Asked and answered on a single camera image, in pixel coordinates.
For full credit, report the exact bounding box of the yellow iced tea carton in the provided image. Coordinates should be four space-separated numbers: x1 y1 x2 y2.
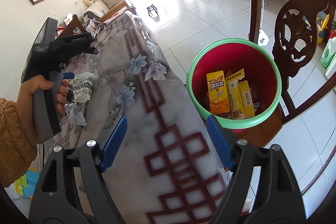
206 71 231 116

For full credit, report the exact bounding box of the yellow medicine box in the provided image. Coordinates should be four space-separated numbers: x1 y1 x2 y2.
225 69 255 119

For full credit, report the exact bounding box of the brown fuzzy sleeve forearm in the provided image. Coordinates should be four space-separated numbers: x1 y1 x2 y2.
0 98 38 188

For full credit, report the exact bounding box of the silver foil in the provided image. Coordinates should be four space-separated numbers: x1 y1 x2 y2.
64 101 87 126

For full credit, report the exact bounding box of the magazine rack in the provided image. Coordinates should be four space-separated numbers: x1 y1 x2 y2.
63 12 106 36

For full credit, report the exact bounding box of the wooden sofa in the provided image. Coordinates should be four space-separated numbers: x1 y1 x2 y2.
83 0 137 22

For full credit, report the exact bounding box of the patterned paper cup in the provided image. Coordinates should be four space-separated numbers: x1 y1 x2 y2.
72 72 95 103

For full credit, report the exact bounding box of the green red trash bin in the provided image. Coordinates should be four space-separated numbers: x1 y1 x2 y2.
186 38 282 133

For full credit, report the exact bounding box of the person's left hand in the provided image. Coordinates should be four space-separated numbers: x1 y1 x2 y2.
15 75 54 147

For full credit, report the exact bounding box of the patterned tablecloth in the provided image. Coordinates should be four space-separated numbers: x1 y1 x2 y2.
39 9 253 224

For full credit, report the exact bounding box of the blue yellow book stack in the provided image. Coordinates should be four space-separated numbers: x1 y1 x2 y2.
14 167 40 199

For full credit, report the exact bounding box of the far wooden dining chair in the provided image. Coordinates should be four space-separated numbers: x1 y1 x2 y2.
55 14 87 39

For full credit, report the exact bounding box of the near carved wooden chair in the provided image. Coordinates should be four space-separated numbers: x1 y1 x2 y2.
236 0 335 147

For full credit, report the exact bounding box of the small black stool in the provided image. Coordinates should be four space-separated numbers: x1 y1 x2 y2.
146 5 159 21

